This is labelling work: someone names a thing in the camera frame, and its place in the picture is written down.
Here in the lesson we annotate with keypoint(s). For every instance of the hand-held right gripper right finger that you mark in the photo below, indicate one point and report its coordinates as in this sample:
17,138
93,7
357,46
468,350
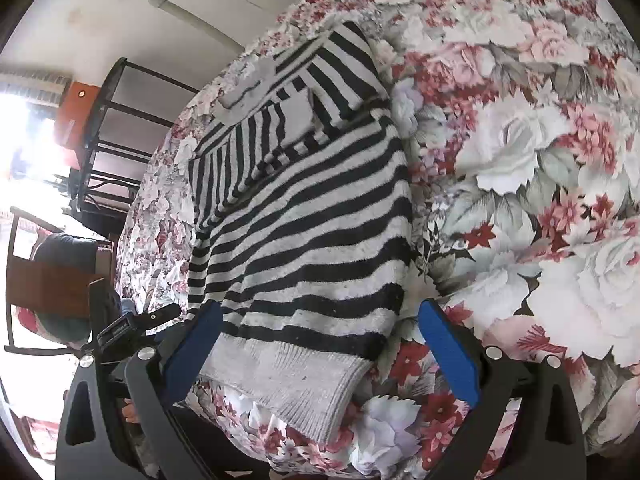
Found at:
450,355

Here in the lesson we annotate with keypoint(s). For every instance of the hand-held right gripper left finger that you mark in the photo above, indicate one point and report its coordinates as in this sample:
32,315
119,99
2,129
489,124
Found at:
192,355

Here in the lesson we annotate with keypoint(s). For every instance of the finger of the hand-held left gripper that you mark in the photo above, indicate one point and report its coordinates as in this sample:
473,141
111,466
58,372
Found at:
160,316

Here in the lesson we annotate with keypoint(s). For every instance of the black and white striped sweater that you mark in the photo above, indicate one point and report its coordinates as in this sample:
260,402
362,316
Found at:
310,220

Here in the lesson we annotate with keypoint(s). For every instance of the brown wooden chair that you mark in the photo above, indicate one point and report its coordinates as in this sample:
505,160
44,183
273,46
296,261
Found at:
45,285

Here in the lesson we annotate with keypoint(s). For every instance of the orange box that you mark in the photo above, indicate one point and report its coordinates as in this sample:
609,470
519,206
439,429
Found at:
75,110

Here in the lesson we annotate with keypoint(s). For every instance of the floral blanket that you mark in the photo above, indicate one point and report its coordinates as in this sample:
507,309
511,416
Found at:
525,135

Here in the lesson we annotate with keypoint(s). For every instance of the black metal shelf rack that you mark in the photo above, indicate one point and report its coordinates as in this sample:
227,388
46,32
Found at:
107,87

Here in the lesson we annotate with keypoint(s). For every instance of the patterned window curtain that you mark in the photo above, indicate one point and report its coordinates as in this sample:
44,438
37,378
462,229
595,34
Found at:
35,85

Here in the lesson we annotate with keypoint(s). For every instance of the white standing fan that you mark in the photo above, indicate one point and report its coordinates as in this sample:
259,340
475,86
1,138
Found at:
190,15

